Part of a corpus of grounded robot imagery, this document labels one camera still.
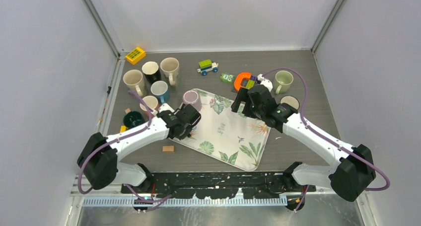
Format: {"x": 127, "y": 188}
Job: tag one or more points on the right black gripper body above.
{"x": 249, "y": 110}

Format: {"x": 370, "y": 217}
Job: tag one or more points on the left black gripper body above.
{"x": 185, "y": 132}

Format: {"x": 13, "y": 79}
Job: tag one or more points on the white mug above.
{"x": 291, "y": 101}

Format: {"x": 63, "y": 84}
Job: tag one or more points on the light green mug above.
{"x": 282, "y": 82}

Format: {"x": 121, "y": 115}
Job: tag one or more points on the pink mug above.
{"x": 152, "y": 103}

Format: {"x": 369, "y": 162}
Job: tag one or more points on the light blue mug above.
{"x": 161, "y": 91}

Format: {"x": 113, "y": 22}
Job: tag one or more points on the sea pattern beige mug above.
{"x": 171, "y": 69}

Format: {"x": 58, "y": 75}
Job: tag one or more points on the teal mug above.
{"x": 133, "y": 119}

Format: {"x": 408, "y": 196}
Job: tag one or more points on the black mug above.
{"x": 151, "y": 72}

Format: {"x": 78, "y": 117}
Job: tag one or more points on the tall beige mug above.
{"x": 134, "y": 80}

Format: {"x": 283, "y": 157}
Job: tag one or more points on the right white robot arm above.
{"x": 349, "y": 169}

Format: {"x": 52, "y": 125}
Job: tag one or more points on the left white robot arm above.
{"x": 100, "y": 159}

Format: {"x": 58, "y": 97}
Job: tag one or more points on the lilac mug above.
{"x": 193, "y": 98}

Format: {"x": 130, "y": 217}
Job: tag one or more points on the orange arch brick assembly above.
{"x": 245, "y": 80}

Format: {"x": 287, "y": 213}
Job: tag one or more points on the green owl brick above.
{"x": 227, "y": 78}

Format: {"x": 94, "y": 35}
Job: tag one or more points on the leaf patterned metal tray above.
{"x": 227, "y": 136}

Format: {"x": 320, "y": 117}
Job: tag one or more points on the toy brick car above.
{"x": 207, "y": 66}

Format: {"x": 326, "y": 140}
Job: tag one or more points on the small yellow brick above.
{"x": 123, "y": 129}

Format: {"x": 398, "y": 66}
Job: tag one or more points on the yellow toy block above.
{"x": 135, "y": 55}

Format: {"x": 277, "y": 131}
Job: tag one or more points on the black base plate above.
{"x": 218, "y": 185}

